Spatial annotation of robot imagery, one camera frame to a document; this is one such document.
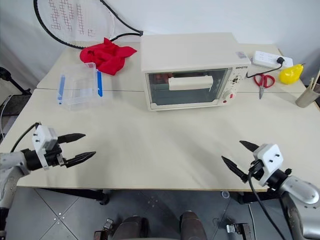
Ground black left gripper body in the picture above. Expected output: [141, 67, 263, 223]
[43, 142, 67, 168]

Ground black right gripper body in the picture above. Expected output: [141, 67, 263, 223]
[247, 159, 265, 182]

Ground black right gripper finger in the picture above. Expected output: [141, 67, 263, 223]
[239, 140, 259, 152]
[221, 155, 249, 183]

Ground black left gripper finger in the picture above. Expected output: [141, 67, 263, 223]
[57, 133, 87, 145]
[65, 151, 97, 168]

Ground cream toaster oven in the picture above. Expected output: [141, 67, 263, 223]
[139, 32, 251, 112]

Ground black table leg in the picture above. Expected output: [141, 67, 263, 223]
[37, 187, 110, 206]
[236, 187, 283, 205]

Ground clear plastic box blue latches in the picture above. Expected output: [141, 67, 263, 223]
[54, 62, 104, 112]

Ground dark rounded shape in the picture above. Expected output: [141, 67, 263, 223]
[179, 210, 208, 240]

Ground grey cup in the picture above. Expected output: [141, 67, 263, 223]
[295, 84, 320, 109]

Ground black stand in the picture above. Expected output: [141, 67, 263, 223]
[0, 66, 32, 96]

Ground yellow pear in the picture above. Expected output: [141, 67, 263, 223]
[279, 63, 306, 85]

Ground red cloth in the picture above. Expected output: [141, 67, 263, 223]
[79, 37, 138, 76]

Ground white power strip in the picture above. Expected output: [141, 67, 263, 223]
[250, 50, 294, 69]

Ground wooden chopstick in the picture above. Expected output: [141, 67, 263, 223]
[308, 67, 320, 91]

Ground black tennis racket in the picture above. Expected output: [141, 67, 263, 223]
[33, 0, 144, 50]

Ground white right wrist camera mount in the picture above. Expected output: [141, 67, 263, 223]
[252, 143, 284, 187]

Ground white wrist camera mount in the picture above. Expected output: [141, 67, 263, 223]
[252, 143, 284, 187]
[31, 124, 59, 171]

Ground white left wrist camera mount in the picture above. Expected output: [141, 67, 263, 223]
[31, 124, 59, 171]

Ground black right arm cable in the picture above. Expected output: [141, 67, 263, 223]
[247, 159, 293, 240]

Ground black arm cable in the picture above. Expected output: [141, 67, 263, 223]
[9, 121, 42, 153]
[247, 159, 293, 240]

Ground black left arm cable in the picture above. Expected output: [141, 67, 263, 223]
[9, 121, 42, 153]

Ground red handled scissors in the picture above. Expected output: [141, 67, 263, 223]
[253, 73, 276, 100]

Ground black plug and cord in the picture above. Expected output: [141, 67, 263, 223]
[245, 57, 286, 79]

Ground cream oven door handle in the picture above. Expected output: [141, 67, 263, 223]
[168, 75, 214, 91]

